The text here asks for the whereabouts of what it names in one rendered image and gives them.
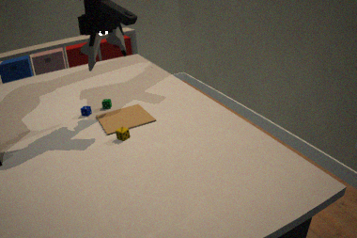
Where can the green die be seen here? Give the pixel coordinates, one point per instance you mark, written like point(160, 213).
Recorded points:
point(106, 104)

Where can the blue die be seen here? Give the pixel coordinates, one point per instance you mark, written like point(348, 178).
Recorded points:
point(86, 111)

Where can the yellow die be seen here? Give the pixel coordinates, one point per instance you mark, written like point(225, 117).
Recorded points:
point(122, 133)

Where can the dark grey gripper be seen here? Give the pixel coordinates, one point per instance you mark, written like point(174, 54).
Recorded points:
point(93, 25)

